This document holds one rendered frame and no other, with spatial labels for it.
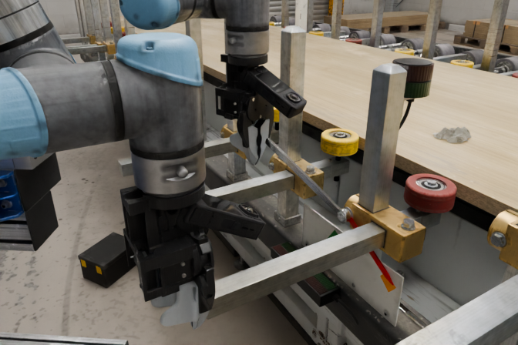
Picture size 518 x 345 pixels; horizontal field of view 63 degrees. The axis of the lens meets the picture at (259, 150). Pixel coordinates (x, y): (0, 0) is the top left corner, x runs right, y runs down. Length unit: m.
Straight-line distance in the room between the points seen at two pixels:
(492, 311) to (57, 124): 0.41
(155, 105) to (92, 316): 1.53
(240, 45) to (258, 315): 1.24
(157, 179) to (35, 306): 1.61
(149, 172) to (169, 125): 0.05
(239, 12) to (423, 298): 0.66
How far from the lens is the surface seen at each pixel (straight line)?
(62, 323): 1.89
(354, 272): 0.80
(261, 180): 0.85
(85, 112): 0.38
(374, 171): 0.69
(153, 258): 0.46
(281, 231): 0.96
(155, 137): 0.41
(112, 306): 1.89
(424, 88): 0.68
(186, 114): 0.41
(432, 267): 0.99
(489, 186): 0.81
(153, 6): 0.62
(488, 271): 0.91
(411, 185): 0.75
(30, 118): 0.38
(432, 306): 0.96
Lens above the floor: 1.24
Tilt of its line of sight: 24 degrees down
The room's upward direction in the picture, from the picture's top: straight up
